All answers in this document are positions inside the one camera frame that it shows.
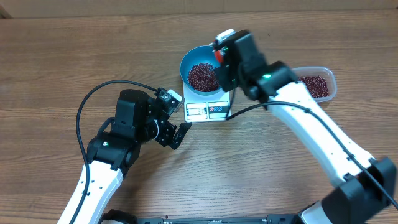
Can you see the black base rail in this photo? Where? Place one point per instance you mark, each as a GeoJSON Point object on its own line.
{"type": "Point", "coordinates": [199, 220]}

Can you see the orange measuring scoop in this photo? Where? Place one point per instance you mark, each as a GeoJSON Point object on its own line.
{"type": "Point", "coordinates": [219, 55]}

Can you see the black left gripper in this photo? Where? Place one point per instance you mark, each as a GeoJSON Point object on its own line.
{"type": "Point", "coordinates": [165, 139]}

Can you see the red beans in bowl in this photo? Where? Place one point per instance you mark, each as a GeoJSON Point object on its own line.
{"type": "Point", "coordinates": [202, 77]}

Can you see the clear plastic container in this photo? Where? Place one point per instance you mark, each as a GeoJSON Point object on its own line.
{"type": "Point", "coordinates": [325, 73]}

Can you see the blue metal bowl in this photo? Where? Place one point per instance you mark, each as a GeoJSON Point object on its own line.
{"type": "Point", "coordinates": [201, 54]}

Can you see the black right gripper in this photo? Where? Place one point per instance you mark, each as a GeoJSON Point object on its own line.
{"type": "Point", "coordinates": [224, 79]}

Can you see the white digital kitchen scale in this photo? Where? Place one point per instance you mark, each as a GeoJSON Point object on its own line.
{"type": "Point", "coordinates": [205, 108]}

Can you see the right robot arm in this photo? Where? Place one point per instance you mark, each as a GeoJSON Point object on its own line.
{"type": "Point", "coordinates": [362, 185]}

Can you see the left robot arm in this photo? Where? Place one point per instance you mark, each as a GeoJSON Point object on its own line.
{"type": "Point", "coordinates": [139, 119]}

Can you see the red beans in container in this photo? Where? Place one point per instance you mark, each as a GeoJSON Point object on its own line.
{"type": "Point", "coordinates": [316, 86]}

